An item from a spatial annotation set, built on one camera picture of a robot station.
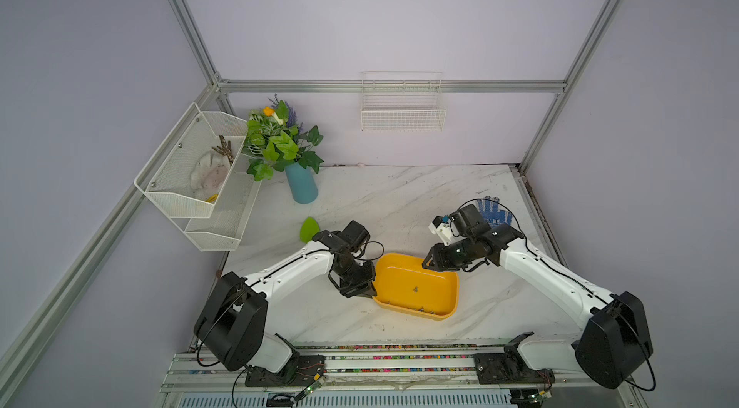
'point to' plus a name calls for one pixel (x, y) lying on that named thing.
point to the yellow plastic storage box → (402, 282)
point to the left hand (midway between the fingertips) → (378, 292)
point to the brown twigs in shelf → (225, 150)
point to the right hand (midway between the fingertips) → (428, 268)
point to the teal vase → (303, 183)
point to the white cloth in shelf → (208, 173)
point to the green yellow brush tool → (309, 228)
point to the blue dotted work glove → (493, 215)
